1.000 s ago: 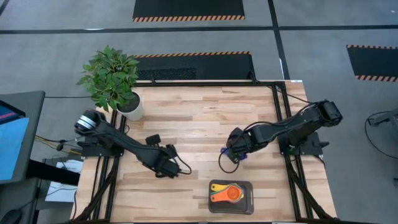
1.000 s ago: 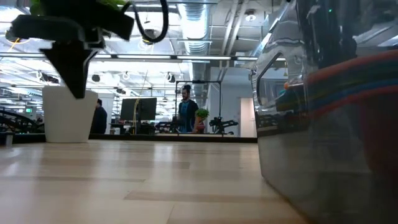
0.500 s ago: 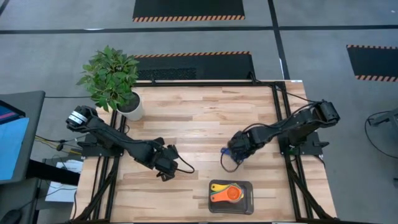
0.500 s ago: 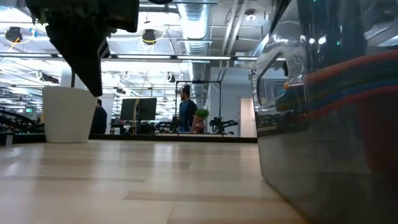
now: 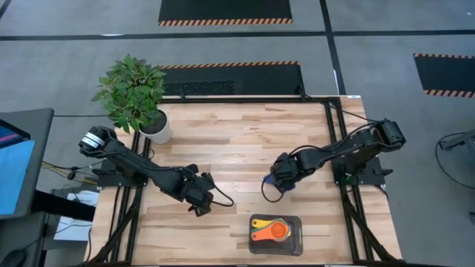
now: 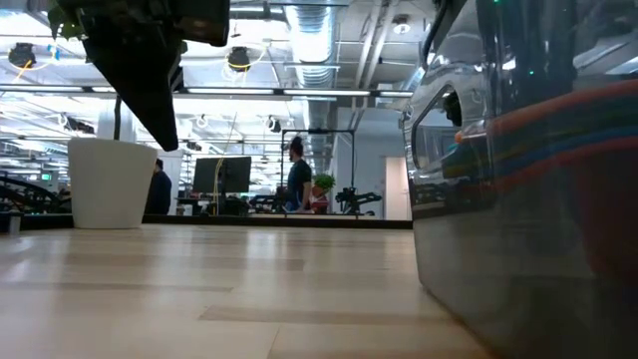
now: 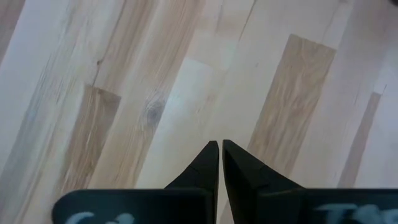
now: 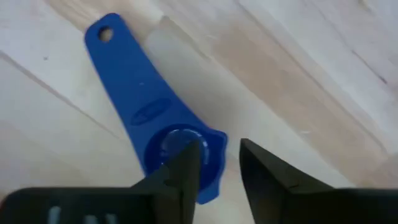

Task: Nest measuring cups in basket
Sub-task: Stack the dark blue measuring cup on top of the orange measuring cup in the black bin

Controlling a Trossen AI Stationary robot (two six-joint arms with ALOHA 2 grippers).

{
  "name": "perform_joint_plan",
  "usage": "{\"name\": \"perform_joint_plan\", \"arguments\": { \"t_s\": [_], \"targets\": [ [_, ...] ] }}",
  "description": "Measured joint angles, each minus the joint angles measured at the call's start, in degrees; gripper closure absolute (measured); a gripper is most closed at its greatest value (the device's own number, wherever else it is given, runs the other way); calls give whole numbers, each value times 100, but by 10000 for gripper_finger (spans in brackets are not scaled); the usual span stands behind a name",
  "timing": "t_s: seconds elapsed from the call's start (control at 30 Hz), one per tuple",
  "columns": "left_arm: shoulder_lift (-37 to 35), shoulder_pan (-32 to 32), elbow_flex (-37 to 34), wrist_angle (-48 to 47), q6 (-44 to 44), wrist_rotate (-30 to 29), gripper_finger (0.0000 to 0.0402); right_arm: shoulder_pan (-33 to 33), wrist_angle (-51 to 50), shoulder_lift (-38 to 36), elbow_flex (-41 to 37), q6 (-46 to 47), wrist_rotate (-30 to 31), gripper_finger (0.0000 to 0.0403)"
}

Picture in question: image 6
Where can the black aluminium table frame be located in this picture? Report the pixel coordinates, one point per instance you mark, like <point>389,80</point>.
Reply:
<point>299,223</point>

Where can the silver ribbed ventilation duct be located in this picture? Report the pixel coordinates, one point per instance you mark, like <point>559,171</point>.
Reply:
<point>313,50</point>

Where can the black ceiling-hung device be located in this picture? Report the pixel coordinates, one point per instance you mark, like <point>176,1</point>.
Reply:
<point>22,55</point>
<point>239,59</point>

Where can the long hanging strip light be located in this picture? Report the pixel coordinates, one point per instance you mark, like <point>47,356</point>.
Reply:
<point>299,93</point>

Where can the person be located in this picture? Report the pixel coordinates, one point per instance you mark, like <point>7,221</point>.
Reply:
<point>299,179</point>
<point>160,192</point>

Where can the black computer monitor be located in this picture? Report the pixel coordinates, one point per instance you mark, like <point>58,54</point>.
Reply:
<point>224,174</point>

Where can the green leafy plant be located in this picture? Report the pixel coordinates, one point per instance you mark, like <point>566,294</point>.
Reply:
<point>65,25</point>

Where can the small background potted plant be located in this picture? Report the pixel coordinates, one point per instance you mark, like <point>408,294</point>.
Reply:
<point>325,182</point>

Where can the grey translucent plastic basket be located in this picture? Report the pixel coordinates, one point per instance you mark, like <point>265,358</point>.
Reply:
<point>498,274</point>

